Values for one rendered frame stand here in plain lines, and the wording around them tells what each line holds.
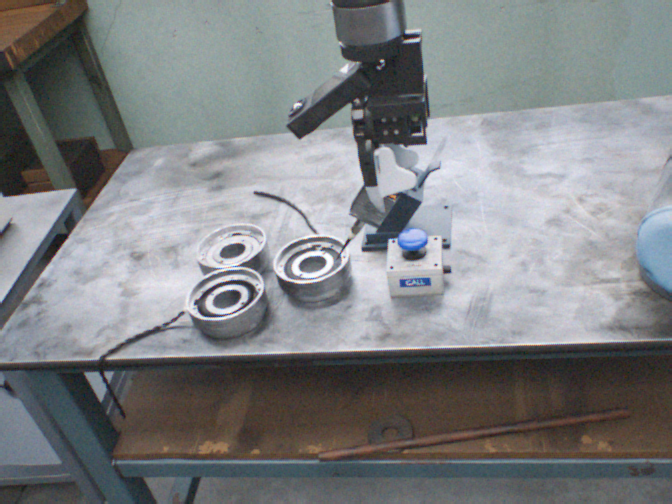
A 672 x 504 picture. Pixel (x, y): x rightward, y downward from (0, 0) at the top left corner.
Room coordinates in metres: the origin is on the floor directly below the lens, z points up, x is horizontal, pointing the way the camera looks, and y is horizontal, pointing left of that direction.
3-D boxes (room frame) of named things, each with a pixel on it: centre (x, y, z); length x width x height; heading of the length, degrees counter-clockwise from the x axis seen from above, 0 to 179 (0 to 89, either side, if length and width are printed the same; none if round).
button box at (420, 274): (0.69, -0.10, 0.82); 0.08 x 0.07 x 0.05; 76
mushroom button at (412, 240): (0.69, -0.10, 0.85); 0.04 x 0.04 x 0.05
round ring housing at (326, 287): (0.73, 0.03, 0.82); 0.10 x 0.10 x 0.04
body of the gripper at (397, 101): (0.70, -0.09, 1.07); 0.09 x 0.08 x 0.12; 74
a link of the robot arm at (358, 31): (0.70, -0.09, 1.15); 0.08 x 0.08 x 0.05
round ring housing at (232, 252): (0.80, 0.15, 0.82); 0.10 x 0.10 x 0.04
